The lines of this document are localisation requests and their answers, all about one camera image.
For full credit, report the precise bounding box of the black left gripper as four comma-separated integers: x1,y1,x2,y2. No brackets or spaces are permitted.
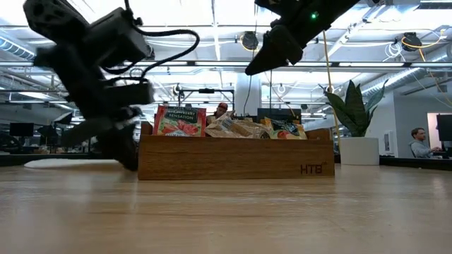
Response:
33,45,156,172

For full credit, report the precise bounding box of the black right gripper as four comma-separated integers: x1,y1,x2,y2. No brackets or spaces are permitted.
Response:
244,0,357,76

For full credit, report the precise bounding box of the red strawberry tea sachet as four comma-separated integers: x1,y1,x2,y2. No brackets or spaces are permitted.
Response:
152,104,208,138

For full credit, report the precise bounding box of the wooden three-compartment tray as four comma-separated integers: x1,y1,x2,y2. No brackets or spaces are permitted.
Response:
137,121,335,181

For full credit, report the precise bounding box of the person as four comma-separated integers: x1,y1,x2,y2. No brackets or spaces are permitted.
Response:
408,127,443,159
206,102,234,125

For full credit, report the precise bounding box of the green snake plant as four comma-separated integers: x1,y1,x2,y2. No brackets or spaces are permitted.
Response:
319,79,389,138

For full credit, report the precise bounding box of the white plant pot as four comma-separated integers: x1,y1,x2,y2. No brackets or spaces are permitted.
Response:
339,136,381,166

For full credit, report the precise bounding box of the black ceiling cable reel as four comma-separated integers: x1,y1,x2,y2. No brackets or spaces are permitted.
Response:
241,30,260,52
400,31,424,53

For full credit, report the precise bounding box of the black background rig frame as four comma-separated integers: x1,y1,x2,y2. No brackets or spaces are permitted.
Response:
178,87,236,114

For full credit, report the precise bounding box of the black wall monitor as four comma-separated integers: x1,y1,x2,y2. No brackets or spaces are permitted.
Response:
436,114,452,143

